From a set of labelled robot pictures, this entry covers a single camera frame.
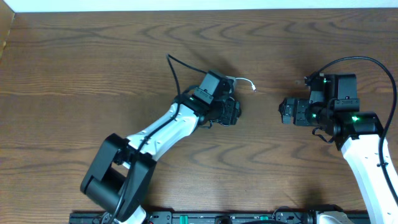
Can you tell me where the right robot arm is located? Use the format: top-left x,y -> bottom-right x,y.
279,73 -> 397,223

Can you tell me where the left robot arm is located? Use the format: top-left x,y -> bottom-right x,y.
80,70 -> 241,223

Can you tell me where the white usb cable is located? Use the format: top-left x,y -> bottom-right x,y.
234,77 -> 257,93

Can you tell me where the cardboard panel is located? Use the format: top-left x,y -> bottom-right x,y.
0,0 -> 15,57

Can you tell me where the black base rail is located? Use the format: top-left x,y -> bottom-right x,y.
68,211 -> 371,224

